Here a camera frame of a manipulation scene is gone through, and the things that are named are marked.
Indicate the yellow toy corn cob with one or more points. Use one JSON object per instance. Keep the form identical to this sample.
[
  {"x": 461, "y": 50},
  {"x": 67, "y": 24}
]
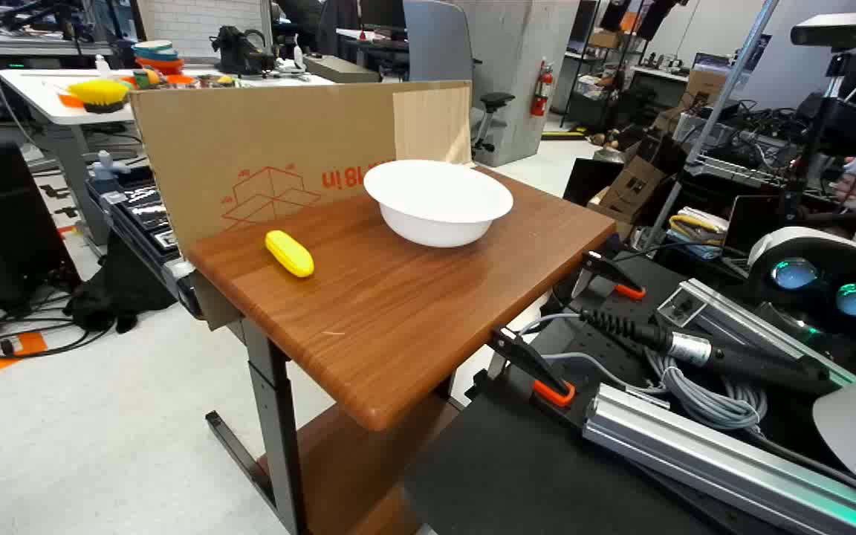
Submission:
[{"x": 290, "y": 253}]

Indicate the white bowl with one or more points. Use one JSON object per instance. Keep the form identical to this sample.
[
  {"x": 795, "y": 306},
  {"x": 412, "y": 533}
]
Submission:
[{"x": 437, "y": 202}]

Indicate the black clamp orange tip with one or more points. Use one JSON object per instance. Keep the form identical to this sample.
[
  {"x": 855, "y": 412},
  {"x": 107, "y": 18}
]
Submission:
[
  {"x": 610, "y": 276},
  {"x": 535, "y": 371}
]

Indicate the black office chair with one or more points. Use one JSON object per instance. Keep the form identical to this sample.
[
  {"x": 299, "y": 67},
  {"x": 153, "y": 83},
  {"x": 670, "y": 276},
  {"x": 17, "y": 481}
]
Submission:
[{"x": 491, "y": 122}]

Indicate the red fire extinguisher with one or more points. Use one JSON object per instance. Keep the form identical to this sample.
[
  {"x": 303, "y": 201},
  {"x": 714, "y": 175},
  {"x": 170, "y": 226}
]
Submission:
[{"x": 543, "y": 89}]

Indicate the wooden panel under table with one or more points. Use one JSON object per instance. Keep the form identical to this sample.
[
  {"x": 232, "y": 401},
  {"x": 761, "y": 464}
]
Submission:
[{"x": 370, "y": 477}]

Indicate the black base platform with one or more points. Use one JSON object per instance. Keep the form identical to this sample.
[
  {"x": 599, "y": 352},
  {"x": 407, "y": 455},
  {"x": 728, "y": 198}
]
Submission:
[{"x": 517, "y": 464}]

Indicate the brown cardboard panel red print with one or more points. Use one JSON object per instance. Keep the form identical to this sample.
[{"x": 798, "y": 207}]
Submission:
[{"x": 251, "y": 144}]

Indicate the grey metal table leg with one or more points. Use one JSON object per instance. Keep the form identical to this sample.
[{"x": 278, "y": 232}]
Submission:
[{"x": 278, "y": 426}]

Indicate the small brown cardboard box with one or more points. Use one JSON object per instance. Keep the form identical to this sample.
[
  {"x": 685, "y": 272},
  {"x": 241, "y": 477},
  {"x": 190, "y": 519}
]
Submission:
[{"x": 635, "y": 187}]

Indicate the grey partition panel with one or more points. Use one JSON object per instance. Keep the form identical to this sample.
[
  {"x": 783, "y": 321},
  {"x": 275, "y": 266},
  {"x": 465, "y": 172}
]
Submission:
[{"x": 507, "y": 59}]

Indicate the black rack silver edge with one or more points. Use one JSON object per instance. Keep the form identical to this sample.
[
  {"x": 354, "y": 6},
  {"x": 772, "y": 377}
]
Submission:
[{"x": 150, "y": 232}]

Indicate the black bag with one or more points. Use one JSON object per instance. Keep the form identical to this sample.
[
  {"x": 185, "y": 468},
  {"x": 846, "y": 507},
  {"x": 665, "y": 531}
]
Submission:
[{"x": 118, "y": 285}]

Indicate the stack of coloured items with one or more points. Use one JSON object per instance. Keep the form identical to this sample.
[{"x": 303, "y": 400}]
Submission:
[{"x": 159, "y": 59}]

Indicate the silver slanted pole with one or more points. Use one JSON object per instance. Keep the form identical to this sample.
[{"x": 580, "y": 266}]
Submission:
[{"x": 736, "y": 77}]

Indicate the white VR headset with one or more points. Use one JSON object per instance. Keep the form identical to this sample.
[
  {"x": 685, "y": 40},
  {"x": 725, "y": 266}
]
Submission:
[{"x": 824, "y": 282}]

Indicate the white background table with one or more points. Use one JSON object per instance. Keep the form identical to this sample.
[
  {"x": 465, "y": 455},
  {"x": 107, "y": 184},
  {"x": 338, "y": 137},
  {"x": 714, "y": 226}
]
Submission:
[{"x": 42, "y": 94}]

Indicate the short silver aluminium rail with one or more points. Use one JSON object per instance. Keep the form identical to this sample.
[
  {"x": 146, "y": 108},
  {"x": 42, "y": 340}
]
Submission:
[{"x": 745, "y": 321}]

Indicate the long silver aluminium rail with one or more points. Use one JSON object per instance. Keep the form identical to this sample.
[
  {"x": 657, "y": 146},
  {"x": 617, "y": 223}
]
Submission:
[{"x": 706, "y": 447}]

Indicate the black stereo camera bar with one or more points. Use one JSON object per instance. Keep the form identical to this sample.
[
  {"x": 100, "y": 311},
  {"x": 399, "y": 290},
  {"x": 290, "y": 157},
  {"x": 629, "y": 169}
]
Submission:
[{"x": 847, "y": 27}]

